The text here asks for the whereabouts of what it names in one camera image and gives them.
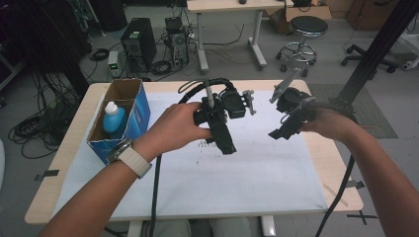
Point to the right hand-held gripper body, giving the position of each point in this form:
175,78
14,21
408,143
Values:
298,105

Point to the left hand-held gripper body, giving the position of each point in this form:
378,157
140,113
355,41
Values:
232,103

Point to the blue cardboard box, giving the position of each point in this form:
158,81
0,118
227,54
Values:
138,115

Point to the blue bottle with white cap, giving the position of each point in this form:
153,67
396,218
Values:
113,120

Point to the person's right hand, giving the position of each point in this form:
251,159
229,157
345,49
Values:
332,123

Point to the person's left hand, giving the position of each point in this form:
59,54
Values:
174,128

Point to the grey floor mat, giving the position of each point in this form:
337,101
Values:
369,121

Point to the black round stool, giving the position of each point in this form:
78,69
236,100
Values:
308,26

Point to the black office chair base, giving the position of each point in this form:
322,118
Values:
365,57

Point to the open computer case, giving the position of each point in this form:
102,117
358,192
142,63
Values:
178,41

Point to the brown cardboard box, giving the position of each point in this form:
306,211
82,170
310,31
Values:
306,13

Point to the white table leg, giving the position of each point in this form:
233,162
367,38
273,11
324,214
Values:
134,229
268,226

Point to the white desk with wooden top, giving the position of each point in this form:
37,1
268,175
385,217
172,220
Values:
230,6

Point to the black computer tower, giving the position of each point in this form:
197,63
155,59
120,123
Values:
138,42

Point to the brown wooden cabinet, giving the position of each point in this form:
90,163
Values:
372,15

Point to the grey power supply unit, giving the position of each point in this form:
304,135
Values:
113,64

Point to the black floor tape strip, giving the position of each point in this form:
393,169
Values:
47,173

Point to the black metal post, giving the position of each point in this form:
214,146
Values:
372,56

